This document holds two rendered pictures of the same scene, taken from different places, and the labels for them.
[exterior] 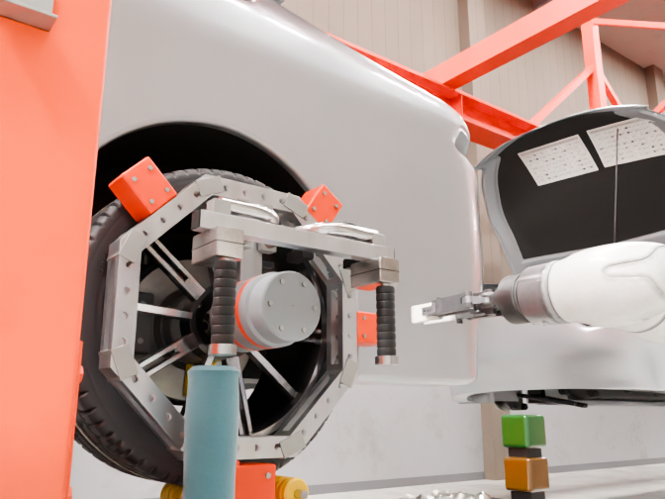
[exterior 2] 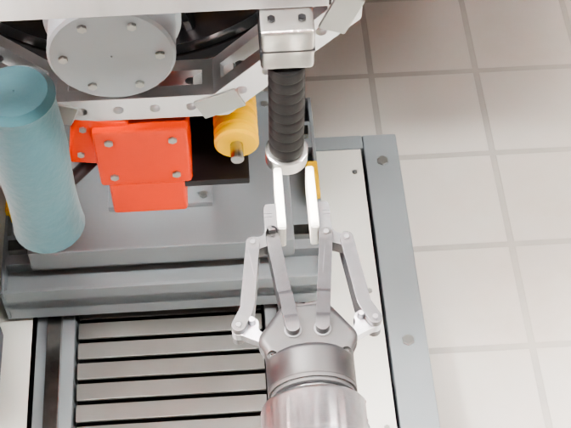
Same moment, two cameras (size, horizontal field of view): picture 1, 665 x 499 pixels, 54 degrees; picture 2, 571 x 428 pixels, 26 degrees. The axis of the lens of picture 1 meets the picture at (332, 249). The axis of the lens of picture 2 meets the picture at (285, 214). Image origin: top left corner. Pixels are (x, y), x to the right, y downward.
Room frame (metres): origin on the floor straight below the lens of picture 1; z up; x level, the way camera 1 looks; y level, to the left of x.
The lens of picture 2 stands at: (0.55, -0.54, 1.76)
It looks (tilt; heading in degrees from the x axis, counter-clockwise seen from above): 54 degrees down; 34
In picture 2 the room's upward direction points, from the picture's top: straight up
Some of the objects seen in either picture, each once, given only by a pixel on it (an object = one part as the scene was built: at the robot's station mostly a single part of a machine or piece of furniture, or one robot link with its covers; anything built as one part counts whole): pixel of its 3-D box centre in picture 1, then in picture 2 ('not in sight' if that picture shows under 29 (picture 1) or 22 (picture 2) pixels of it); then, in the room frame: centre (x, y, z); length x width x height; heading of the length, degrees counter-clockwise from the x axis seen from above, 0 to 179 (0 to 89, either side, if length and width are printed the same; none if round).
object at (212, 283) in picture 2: not in sight; (165, 203); (1.43, 0.28, 0.13); 0.50 x 0.36 x 0.10; 128
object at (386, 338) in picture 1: (386, 323); (286, 109); (1.21, -0.10, 0.83); 0.04 x 0.04 x 0.16
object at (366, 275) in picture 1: (374, 273); (284, 14); (1.24, -0.08, 0.93); 0.09 x 0.05 x 0.05; 38
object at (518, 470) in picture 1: (526, 473); not in sight; (0.84, -0.24, 0.59); 0.04 x 0.04 x 0.04; 38
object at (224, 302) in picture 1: (224, 305); not in sight; (1.01, 0.17, 0.83); 0.04 x 0.04 x 0.16
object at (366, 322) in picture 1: (362, 329); not in sight; (1.49, -0.07, 0.85); 0.09 x 0.08 x 0.07; 128
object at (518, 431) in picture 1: (522, 431); not in sight; (0.84, -0.24, 0.64); 0.04 x 0.04 x 0.04; 38
